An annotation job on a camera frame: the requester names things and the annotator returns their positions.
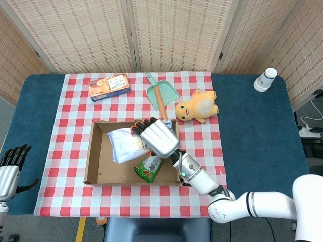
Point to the right orange-tipped robot hand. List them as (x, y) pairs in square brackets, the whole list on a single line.
[(159, 138)]

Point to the left black-fingered robot hand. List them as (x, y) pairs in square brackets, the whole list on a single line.
[(8, 176)]

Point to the green snack packet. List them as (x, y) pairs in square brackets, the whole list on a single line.
[(147, 170)]

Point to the white lavender food bag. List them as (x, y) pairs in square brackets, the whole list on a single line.
[(126, 146)]

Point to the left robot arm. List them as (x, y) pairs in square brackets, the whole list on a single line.
[(3, 219)]

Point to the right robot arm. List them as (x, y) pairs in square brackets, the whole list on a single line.
[(227, 206)]

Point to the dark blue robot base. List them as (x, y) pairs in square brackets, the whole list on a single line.
[(156, 230)]

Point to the open cardboard box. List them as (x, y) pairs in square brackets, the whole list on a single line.
[(111, 174)]

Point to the orange biscuit box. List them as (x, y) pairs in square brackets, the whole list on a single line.
[(109, 87)]

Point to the mint green dustpan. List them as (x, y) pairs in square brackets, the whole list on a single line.
[(167, 94)]

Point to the yellow plush duck toy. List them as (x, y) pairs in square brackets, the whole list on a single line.
[(199, 106)]

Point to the red white checkered tablecloth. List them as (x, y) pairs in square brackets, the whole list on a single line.
[(73, 151)]

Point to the blue felt table cover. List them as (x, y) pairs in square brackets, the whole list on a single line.
[(257, 121)]

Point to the small orange packet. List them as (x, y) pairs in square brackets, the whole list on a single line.
[(101, 221)]

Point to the woven folding screen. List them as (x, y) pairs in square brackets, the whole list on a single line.
[(176, 32)]

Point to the white paper cup stack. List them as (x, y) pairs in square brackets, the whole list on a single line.
[(264, 80)]

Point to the white power strip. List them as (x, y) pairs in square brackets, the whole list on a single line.
[(309, 132)]

